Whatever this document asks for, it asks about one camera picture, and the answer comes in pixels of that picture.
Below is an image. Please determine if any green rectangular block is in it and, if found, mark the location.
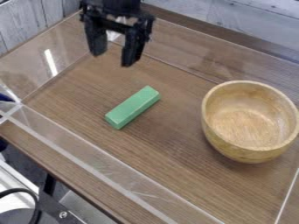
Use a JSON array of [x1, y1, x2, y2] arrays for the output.
[[106, 86, 160, 130]]

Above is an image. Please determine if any clear acrylic front barrier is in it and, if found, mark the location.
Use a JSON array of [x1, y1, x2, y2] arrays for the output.
[[0, 83, 224, 224]]

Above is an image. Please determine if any black table leg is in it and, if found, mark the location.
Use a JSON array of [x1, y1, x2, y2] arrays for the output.
[[43, 174, 56, 196]]

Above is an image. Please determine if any grey metal base plate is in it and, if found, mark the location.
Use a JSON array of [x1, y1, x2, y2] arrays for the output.
[[36, 189, 90, 224]]

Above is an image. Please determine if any clear acrylic corner bracket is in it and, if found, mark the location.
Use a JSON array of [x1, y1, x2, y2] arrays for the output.
[[107, 15, 135, 41]]

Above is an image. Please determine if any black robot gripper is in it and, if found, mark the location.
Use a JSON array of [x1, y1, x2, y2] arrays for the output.
[[80, 0, 155, 67]]

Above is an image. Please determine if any brown wooden bowl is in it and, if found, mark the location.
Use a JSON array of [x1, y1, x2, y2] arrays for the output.
[[200, 80, 299, 164]]

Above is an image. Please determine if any black cable loop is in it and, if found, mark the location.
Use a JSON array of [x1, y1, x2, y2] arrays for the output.
[[0, 187, 43, 224]]

